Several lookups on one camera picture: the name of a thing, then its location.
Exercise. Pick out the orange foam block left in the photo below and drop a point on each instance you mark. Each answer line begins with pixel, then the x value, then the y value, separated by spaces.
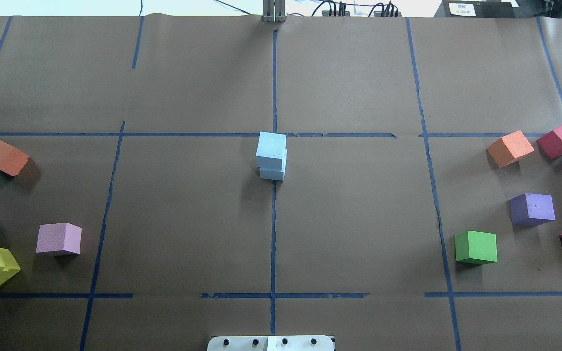
pixel 510 148

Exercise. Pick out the green foam block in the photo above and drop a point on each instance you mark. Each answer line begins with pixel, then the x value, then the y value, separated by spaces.
pixel 476 248

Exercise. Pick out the dark red foam block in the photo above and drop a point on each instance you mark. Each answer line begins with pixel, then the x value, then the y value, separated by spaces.
pixel 551 143

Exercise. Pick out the light blue foam block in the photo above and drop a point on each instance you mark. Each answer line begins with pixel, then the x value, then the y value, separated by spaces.
pixel 271 152
pixel 275 174

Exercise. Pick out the pink foam block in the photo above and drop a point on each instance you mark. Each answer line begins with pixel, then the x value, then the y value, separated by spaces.
pixel 58 239

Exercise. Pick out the black box with label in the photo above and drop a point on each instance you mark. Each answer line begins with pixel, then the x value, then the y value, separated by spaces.
pixel 476 9

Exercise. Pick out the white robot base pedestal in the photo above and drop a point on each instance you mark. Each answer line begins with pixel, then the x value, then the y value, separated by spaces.
pixel 272 343

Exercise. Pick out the purple foam block left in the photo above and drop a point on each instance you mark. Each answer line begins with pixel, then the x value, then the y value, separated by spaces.
pixel 530 209

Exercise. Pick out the orange foam block right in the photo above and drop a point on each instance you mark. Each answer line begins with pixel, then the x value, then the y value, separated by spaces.
pixel 12 160

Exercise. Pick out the aluminium frame post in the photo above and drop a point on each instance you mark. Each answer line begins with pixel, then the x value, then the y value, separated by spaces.
pixel 274 11

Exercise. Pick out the orange foam block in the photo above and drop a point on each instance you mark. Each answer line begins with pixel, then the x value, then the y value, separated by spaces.
pixel 510 148
pixel 12 160

